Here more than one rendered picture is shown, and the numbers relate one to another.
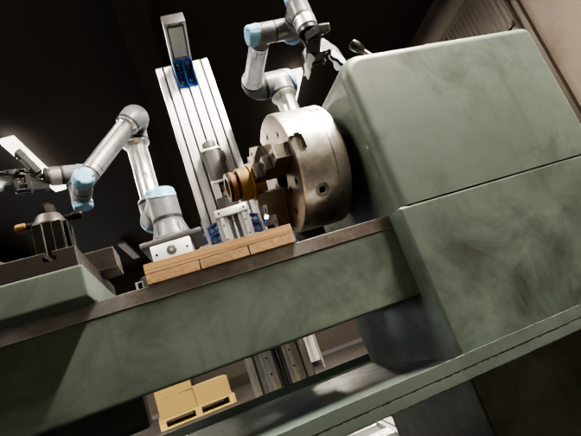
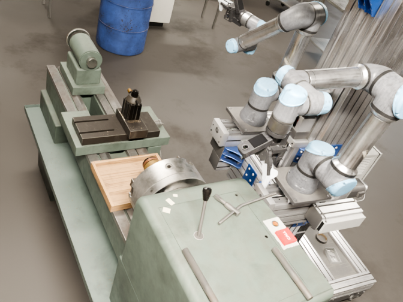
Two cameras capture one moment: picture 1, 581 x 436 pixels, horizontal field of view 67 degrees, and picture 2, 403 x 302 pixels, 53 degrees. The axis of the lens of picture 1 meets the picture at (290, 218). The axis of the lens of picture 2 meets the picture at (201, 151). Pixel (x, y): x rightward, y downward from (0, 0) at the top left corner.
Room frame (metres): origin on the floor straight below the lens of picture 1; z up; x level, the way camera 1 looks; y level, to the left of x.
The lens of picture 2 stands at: (0.67, -1.23, 2.30)
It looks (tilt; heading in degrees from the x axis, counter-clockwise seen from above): 37 degrees down; 66
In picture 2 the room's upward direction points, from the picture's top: 20 degrees clockwise
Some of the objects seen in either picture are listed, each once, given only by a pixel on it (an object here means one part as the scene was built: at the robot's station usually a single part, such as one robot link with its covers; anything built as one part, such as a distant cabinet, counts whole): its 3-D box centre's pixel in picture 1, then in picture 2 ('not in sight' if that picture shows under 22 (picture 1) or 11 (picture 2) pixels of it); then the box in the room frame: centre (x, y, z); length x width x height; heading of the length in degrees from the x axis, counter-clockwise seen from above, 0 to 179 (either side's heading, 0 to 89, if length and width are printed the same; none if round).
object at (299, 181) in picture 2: not in sight; (305, 175); (1.72, -0.03, 1.21); 0.15 x 0.15 x 0.10
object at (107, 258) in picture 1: (73, 272); (131, 122); (0.99, 0.53, 1.00); 0.20 x 0.10 x 0.05; 108
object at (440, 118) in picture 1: (424, 149); (216, 272); (1.24, -0.44, 1.06); 0.59 x 0.48 x 0.39; 108
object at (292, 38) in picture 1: (289, 28); (310, 100); (1.40, -0.23, 1.72); 0.11 x 0.11 x 0.08; 14
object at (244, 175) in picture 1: (245, 183); (153, 169); (1.05, 0.08, 1.08); 0.09 x 0.09 x 0.09; 18
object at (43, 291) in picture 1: (40, 323); (116, 129); (0.93, 0.59, 0.90); 0.53 x 0.30 x 0.06; 18
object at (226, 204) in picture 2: not in sight; (226, 204); (1.25, -0.29, 1.27); 0.12 x 0.02 x 0.02; 129
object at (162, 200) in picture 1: (162, 204); (264, 92); (1.63, 0.46, 1.33); 0.13 x 0.12 x 0.14; 33
